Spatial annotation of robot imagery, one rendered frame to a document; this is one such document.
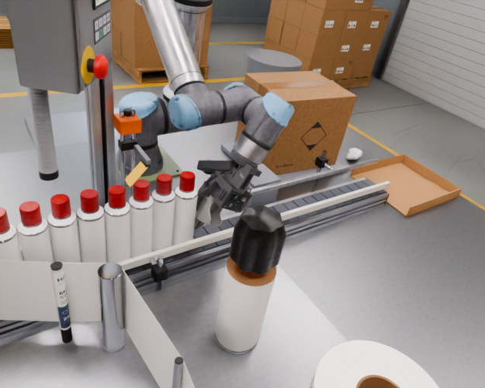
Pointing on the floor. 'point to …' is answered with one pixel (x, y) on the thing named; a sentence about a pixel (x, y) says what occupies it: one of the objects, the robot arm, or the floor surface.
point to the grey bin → (271, 61)
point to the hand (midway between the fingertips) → (195, 222)
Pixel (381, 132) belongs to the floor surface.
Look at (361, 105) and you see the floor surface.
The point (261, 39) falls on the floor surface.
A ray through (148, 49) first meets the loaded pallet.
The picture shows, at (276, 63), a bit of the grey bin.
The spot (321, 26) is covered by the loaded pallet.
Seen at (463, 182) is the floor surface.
